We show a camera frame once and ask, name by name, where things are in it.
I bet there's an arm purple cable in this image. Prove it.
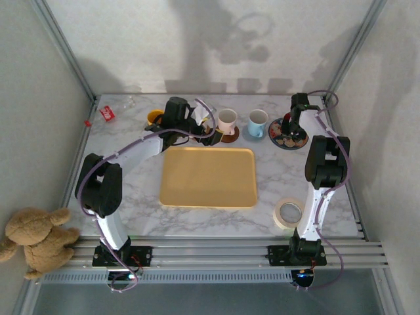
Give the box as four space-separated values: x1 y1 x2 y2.
291 90 354 293
75 98 219 293

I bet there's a yellow cup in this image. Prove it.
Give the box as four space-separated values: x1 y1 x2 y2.
146 110 165 127

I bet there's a red cup black handle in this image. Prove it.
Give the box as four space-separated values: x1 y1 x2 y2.
282 111 296 132

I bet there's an aluminium frame post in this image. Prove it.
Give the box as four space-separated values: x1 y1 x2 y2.
31 0 99 101
323 0 388 102

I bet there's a left aluminium side rail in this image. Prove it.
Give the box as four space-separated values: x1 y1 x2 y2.
62 96 99 211

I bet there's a right aluminium frame post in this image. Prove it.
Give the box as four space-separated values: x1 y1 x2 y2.
323 0 388 102

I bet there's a white mug pink handle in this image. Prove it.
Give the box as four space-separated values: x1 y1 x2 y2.
215 108 239 136

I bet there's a clear cola bottle red label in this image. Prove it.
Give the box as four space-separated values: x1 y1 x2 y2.
84 95 136 128

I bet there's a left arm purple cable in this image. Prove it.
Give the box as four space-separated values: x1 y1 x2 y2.
75 98 219 293

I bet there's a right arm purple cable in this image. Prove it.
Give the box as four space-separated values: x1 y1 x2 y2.
291 90 354 293

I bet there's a left aluminium frame post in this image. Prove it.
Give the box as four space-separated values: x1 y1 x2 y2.
31 0 99 101

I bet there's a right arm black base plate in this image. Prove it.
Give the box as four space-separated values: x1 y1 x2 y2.
267 244 327 266

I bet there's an aluminium mounting rail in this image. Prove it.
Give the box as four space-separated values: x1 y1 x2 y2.
67 236 390 270

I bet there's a brown teddy bear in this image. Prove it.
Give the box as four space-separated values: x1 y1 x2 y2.
0 207 81 280

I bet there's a beige masking tape roll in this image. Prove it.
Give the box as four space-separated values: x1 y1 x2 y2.
274 198 306 230

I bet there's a dark brown woven coaster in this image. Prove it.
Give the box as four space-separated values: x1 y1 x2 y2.
216 126 241 144

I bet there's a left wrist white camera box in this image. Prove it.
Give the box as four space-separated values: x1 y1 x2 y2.
191 105 213 125

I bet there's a grey slotted cable duct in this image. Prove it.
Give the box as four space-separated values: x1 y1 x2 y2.
41 269 295 285

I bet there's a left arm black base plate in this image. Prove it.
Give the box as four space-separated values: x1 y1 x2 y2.
91 245 154 267

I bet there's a yellow plastic tray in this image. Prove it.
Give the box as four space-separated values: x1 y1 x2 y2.
159 146 259 209

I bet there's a blue illustrated round mat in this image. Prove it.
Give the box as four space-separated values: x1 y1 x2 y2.
268 117 310 151

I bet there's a light blue cup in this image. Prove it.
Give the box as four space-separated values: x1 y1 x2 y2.
247 109 270 138

